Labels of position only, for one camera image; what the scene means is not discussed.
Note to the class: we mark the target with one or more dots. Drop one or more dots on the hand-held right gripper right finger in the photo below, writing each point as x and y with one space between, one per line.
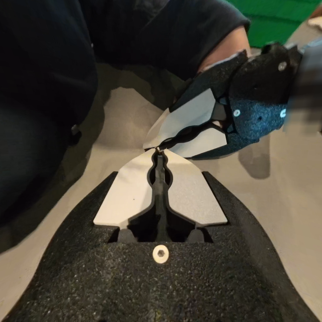
198 201

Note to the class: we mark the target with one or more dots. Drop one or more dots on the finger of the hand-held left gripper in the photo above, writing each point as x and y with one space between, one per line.
208 140
191 113

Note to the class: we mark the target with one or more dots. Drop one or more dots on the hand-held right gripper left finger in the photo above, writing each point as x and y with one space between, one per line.
120 201

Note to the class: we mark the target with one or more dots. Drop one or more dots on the grey desk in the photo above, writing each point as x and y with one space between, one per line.
276 201

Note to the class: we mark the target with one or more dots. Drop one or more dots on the person's left hand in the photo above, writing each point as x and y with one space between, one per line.
226 50

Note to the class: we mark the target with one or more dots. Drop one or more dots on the green storage bin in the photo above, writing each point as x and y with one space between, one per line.
271 20

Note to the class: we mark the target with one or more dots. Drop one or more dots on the person's black printed hoodie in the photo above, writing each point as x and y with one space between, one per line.
37 100

